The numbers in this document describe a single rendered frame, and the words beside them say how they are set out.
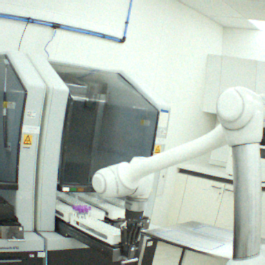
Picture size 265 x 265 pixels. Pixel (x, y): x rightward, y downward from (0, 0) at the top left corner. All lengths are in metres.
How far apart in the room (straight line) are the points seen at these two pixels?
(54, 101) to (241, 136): 0.94
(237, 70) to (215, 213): 1.60
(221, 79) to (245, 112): 3.37
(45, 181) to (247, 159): 1.01
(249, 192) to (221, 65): 3.43
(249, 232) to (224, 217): 2.87
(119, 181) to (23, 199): 0.56
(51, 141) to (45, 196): 0.26
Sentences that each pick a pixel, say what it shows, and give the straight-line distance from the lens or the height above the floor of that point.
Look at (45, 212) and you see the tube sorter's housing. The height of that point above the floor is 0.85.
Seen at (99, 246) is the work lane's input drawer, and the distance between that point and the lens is 1.69.
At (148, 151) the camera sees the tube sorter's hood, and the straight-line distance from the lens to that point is 2.20.
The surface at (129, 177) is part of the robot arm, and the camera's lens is 1.38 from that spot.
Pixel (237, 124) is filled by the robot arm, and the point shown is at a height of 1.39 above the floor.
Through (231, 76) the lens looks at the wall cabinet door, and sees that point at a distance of 4.38.
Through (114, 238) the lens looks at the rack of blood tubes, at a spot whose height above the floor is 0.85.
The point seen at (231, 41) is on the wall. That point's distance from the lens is 4.87.
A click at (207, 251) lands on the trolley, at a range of 1.71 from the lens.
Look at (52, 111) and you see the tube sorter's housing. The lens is 1.77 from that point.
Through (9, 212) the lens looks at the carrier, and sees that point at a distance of 1.73.
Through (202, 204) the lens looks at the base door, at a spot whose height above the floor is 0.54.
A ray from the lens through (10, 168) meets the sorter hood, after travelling 1.68.
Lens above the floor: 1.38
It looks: 3 degrees down
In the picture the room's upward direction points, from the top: 9 degrees clockwise
